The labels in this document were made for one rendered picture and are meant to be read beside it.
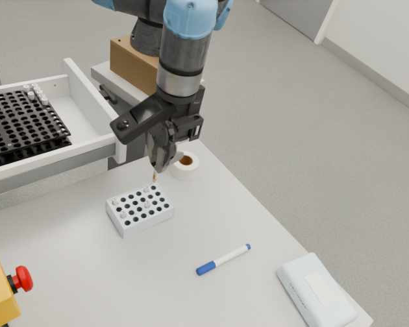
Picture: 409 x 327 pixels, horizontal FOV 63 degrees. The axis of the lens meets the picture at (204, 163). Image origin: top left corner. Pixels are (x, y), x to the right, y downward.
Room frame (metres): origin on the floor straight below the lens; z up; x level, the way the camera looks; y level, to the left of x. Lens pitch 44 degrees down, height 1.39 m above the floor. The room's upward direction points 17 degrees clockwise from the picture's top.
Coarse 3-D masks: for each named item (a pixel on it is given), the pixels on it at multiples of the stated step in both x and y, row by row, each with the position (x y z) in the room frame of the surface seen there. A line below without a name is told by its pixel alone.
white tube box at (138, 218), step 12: (132, 192) 0.45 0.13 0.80; (156, 192) 0.48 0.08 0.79; (108, 204) 0.40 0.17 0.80; (120, 204) 0.41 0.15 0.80; (132, 204) 0.42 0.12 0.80; (144, 204) 0.43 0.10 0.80; (156, 204) 0.44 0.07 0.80; (168, 204) 0.45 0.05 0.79; (120, 216) 0.39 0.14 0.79; (132, 216) 0.39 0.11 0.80; (144, 216) 0.41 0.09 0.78; (156, 216) 0.41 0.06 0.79; (168, 216) 0.44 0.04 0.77; (120, 228) 0.36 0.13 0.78; (132, 228) 0.37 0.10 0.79; (144, 228) 0.39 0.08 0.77
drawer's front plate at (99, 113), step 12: (72, 60) 0.68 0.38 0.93; (72, 72) 0.64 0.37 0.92; (72, 84) 0.65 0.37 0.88; (84, 84) 0.60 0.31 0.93; (72, 96) 0.65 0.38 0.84; (84, 96) 0.60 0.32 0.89; (96, 96) 0.58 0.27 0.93; (84, 108) 0.61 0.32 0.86; (96, 108) 0.57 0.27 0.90; (108, 108) 0.55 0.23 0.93; (96, 120) 0.57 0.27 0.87; (108, 120) 0.53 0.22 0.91; (108, 132) 0.53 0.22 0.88; (120, 144) 0.50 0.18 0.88; (120, 156) 0.50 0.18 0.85
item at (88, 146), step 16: (32, 80) 0.60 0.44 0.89; (48, 80) 0.62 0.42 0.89; (64, 80) 0.65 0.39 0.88; (48, 96) 0.62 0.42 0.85; (64, 96) 0.65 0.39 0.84; (64, 112) 0.59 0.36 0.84; (80, 112) 0.61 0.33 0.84; (80, 128) 0.56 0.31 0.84; (80, 144) 0.45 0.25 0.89; (96, 144) 0.47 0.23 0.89; (112, 144) 0.50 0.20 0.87; (32, 160) 0.38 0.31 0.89; (48, 160) 0.40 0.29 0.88; (64, 160) 0.42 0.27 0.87; (80, 160) 0.44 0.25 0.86; (96, 160) 0.47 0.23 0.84; (0, 176) 0.33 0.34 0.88; (16, 176) 0.35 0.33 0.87; (32, 176) 0.37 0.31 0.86; (48, 176) 0.39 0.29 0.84; (0, 192) 0.33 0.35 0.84
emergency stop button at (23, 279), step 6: (18, 270) 0.18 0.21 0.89; (24, 270) 0.19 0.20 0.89; (12, 276) 0.18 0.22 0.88; (18, 276) 0.18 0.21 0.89; (24, 276) 0.18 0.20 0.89; (30, 276) 0.18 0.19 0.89; (18, 282) 0.17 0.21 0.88; (24, 282) 0.17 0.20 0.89; (30, 282) 0.18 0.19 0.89; (18, 288) 0.17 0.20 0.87; (24, 288) 0.17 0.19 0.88; (30, 288) 0.17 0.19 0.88
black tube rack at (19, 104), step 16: (0, 96) 0.52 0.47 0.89; (16, 96) 0.53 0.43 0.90; (0, 112) 0.47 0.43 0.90; (16, 112) 0.48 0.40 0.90; (32, 112) 0.50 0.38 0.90; (0, 128) 0.43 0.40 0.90; (16, 128) 0.44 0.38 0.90; (32, 128) 0.45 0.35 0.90; (48, 128) 0.46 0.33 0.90; (0, 144) 0.39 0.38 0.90; (16, 144) 0.40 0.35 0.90; (32, 144) 0.41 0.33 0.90; (48, 144) 0.45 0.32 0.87; (64, 144) 0.46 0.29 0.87; (0, 160) 0.37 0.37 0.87; (16, 160) 0.39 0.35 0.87
